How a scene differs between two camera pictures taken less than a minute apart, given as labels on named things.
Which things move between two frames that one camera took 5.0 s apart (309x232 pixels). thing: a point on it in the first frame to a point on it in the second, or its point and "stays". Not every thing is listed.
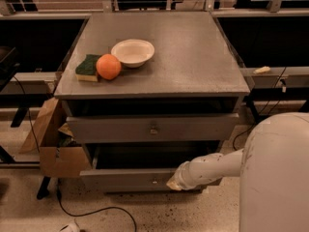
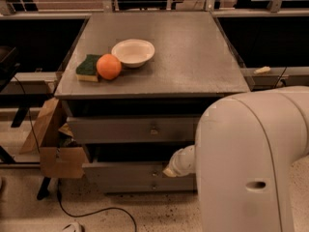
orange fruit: [108, 67] stays
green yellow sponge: [86, 70] stays
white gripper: [182, 177] to [178, 162]
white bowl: [133, 53] stays
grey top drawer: [152, 129] stays
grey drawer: [123, 179] to [131, 161]
